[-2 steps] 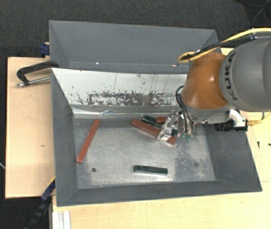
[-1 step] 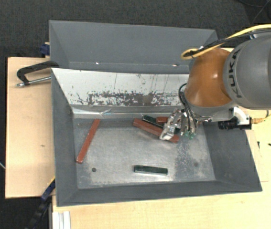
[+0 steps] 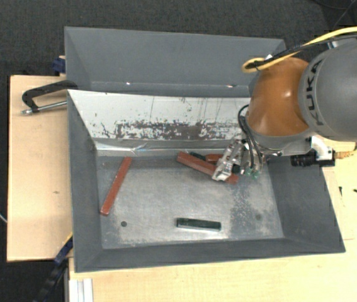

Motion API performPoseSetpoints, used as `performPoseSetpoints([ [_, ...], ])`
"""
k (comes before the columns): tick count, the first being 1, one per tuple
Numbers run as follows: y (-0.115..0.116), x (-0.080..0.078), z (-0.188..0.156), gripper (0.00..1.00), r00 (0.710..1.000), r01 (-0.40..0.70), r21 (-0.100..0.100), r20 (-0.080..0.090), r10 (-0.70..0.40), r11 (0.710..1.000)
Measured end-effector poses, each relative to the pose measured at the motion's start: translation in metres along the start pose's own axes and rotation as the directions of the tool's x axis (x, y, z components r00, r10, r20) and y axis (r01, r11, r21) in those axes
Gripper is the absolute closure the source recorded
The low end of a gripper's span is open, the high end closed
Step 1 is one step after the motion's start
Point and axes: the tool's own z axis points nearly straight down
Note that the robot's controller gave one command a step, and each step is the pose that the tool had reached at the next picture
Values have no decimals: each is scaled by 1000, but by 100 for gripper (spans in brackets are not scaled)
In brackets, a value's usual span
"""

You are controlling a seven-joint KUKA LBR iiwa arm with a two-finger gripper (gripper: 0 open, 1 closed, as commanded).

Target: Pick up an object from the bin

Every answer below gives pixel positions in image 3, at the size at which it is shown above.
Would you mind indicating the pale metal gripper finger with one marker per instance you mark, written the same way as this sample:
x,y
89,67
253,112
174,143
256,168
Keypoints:
x,y
219,171
228,172

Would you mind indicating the red-brown flat block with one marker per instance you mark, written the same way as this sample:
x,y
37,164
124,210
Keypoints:
x,y
197,165
115,187
213,158

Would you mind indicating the dark green flat block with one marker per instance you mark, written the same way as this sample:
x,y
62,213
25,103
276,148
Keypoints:
x,y
198,224
197,155

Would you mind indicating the grey metal bin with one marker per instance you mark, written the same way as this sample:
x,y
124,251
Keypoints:
x,y
172,197

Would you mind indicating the pale wood board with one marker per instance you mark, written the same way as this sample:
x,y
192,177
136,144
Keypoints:
x,y
36,168

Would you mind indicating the black cylinder on white bracket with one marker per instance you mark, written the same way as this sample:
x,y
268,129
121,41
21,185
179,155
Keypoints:
x,y
321,151

